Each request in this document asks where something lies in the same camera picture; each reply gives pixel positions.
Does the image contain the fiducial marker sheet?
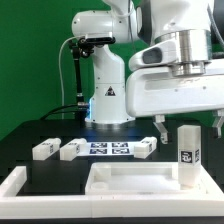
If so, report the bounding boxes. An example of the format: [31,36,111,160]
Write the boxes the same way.
[87,142,134,156]

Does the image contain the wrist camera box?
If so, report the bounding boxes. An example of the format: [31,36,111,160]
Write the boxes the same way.
[129,45,177,71]

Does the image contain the white cable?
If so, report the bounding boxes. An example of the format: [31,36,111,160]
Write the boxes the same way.
[58,35,79,120]

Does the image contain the black cables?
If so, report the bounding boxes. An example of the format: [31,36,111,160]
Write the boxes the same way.
[39,103,88,121]

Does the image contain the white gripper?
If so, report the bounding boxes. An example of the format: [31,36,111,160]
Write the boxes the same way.
[126,66,224,144]

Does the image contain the white desk tabletop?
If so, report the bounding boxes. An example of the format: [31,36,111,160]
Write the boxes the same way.
[85,162,224,200]

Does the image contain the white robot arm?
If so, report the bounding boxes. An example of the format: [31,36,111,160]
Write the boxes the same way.
[72,0,224,143]

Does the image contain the white U-shaped fence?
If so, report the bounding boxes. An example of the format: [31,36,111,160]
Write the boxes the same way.
[0,166,224,219]

